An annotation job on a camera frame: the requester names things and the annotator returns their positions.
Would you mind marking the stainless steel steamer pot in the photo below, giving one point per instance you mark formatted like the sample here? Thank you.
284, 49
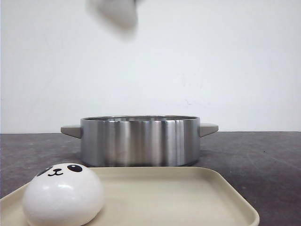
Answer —
151, 140

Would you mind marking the panda bun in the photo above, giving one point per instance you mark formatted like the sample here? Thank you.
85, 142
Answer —
66, 194
119, 13

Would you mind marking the beige rectangular tray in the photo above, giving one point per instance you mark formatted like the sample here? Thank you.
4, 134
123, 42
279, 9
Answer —
156, 196

